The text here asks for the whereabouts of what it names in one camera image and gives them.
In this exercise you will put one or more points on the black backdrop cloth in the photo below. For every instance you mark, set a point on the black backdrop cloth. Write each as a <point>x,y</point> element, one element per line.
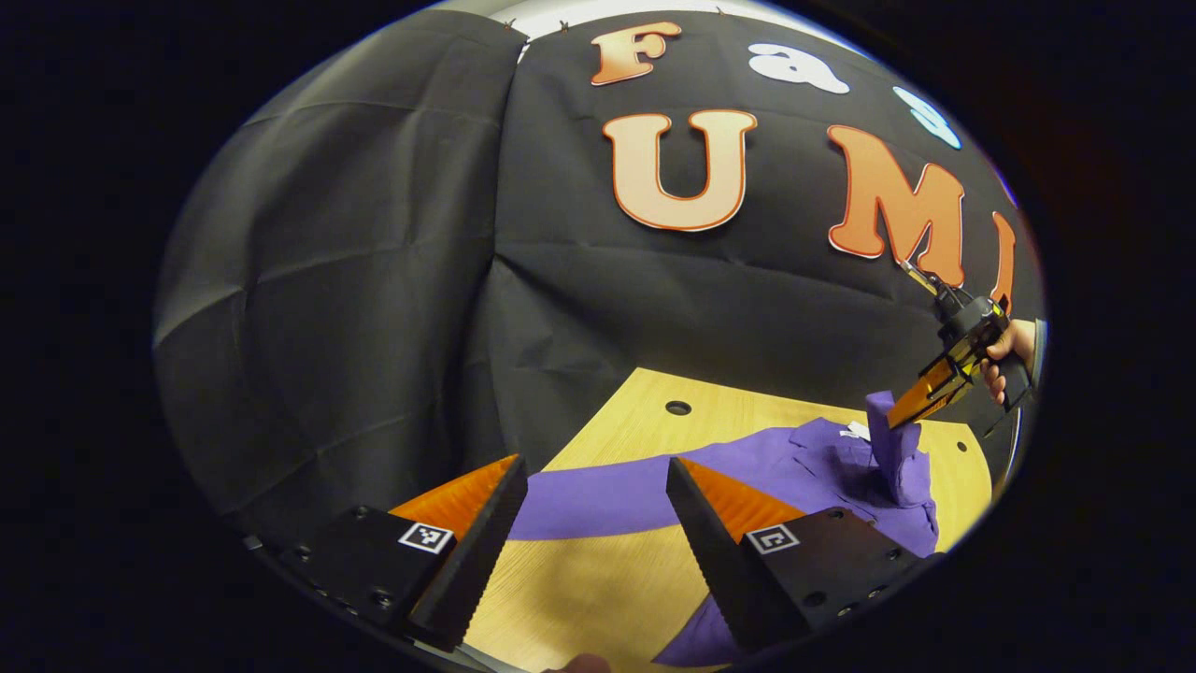
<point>374,280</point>

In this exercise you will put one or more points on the purple shirt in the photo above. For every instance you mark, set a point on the purple shirt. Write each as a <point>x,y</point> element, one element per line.
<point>607,491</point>

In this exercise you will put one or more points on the white paper garment tag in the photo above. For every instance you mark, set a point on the white paper garment tag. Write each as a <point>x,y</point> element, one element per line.
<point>855,431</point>

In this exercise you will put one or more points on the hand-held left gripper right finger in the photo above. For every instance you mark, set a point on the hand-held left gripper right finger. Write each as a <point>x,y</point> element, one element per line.
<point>719,570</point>

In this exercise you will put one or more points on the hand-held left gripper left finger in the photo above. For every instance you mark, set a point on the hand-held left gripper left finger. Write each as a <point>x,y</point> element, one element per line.
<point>467,570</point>

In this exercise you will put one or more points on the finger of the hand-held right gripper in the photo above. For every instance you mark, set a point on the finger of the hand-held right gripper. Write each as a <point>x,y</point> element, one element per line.
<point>958,391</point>
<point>920,397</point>

